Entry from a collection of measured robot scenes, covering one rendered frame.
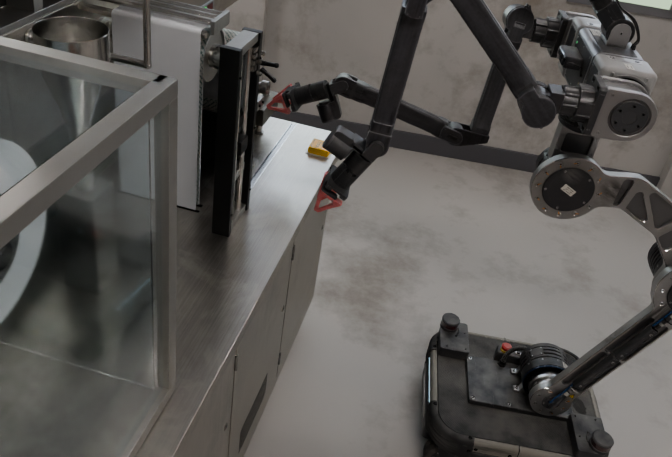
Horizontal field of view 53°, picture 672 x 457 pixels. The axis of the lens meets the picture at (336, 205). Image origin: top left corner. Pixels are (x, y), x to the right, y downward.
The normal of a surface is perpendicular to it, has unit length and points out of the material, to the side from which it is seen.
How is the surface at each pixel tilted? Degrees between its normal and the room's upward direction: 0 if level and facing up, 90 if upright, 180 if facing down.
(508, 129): 90
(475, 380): 0
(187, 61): 90
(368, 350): 0
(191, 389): 0
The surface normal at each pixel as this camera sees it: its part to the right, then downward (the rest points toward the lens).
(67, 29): 0.46, 0.54
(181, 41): -0.25, 0.51
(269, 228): 0.14, -0.82
